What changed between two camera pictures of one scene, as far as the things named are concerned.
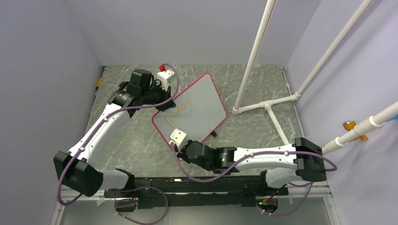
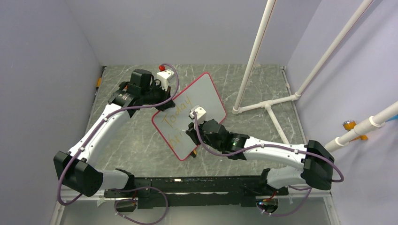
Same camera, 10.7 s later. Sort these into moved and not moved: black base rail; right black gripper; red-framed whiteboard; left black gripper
Moved: right black gripper
Not moved: black base rail; left black gripper; red-framed whiteboard
